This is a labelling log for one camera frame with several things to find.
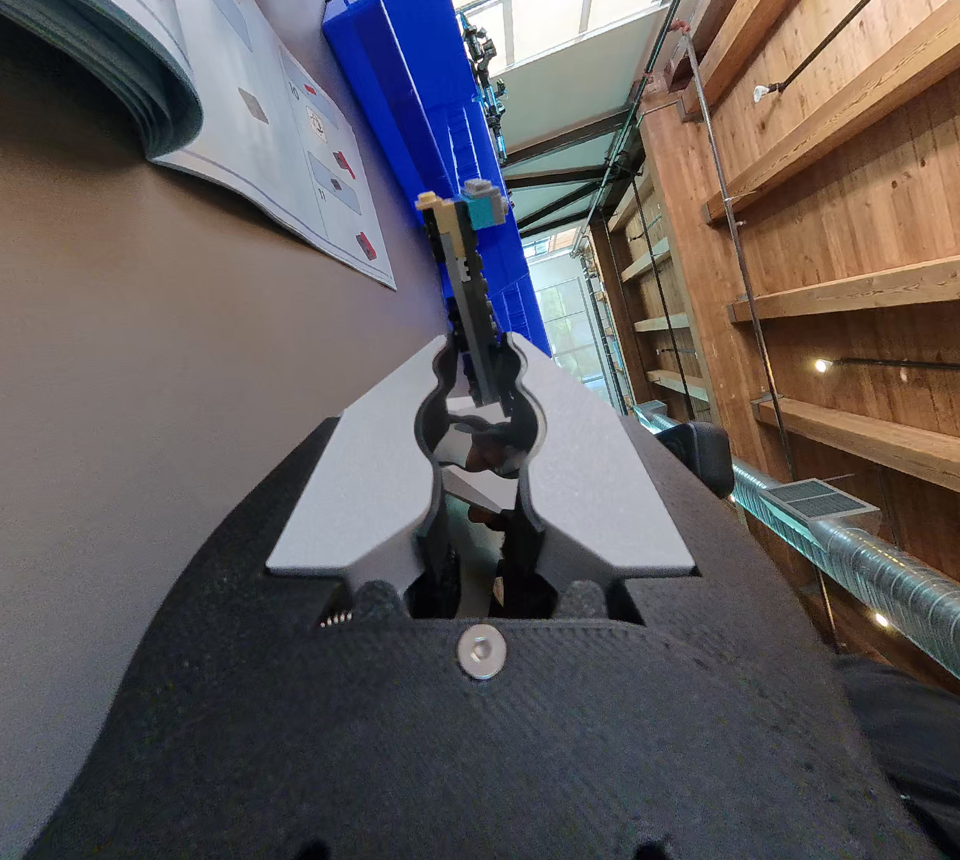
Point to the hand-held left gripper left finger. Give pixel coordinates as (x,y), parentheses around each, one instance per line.
(360,492)

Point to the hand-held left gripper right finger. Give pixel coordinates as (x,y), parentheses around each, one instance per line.
(600,492)

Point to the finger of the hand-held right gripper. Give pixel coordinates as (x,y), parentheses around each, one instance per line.
(491,492)

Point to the long grey black brick assembly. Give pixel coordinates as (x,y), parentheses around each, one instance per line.
(469,305)

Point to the person's right hand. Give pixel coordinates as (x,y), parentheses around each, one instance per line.
(491,458)

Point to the lit spot lamp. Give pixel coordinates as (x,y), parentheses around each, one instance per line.
(882,621)
(823,365)

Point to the metal conduit pipe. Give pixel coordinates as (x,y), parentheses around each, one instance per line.
(720,184)

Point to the person's black jacket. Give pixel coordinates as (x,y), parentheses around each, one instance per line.
(900,725)

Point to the white bulb lamp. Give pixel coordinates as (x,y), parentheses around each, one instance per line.
(763,93)

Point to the row of robot arms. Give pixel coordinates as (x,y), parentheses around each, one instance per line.
(486,94)

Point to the open instruction booklet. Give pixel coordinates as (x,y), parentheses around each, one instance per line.
(112,12)

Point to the duct vent grille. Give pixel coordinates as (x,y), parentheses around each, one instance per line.
(817,497)

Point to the silver metal air duct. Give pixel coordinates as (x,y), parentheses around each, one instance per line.
(885,575)

